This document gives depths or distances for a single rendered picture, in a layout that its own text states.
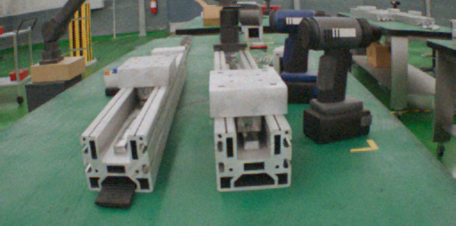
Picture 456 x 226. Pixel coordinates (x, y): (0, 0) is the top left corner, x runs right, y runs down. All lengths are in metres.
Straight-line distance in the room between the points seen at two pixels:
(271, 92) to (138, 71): 0.34
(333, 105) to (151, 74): 0.36
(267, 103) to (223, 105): 0.06
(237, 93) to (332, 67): 0.21
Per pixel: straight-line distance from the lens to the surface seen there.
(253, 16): 1.36
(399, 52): 3.69
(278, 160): 0.62
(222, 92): 0.66
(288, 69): 1.10
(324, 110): 0.80
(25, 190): 0.69
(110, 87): 1.27
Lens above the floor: 1.04
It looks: 13 degrees down
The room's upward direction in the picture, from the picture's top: 2 degrees counter-clockwise
